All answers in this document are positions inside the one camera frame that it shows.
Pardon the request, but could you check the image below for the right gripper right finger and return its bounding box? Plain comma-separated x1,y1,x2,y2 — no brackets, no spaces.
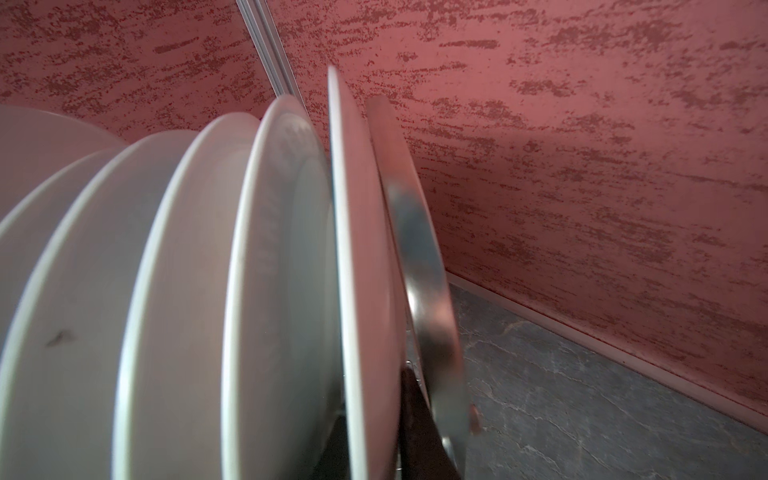
398,367,460,480

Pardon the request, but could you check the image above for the stainless steel dish rack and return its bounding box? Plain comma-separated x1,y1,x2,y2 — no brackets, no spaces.
365,96,477,479

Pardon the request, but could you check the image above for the white plate in rack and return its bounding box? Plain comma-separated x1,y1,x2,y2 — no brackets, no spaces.
111,113,259,479

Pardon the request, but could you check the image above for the green rimmed plate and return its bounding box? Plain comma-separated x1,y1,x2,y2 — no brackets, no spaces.
327,66,403,479

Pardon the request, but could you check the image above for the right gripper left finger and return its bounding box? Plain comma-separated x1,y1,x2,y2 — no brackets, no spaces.
310,414,350,480

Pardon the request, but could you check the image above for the left corner aluminium post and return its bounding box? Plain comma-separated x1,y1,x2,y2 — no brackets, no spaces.
236,0,305,107

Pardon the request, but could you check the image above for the orange patterned white plate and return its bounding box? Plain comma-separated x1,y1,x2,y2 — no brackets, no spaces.
221,95,342,479

